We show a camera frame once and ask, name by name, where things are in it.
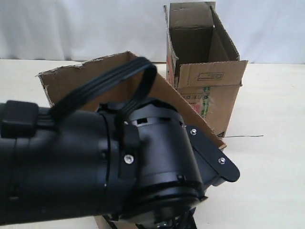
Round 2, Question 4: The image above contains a short cardboard box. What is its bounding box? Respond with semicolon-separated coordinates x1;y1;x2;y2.
35;51;227;229

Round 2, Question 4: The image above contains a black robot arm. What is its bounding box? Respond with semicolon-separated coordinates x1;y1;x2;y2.
0;98;204;225

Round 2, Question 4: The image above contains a tall printed cardboard box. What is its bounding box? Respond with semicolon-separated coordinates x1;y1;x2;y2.
163;1;247;138

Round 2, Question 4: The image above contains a white backdrop curtain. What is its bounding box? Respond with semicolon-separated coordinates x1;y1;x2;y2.
0;0;305;64

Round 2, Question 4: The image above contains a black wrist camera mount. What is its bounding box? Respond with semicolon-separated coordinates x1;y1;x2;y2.
186;125;240;190

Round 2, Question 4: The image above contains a black ribbon cable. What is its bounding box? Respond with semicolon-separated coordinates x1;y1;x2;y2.
49;56;158;125

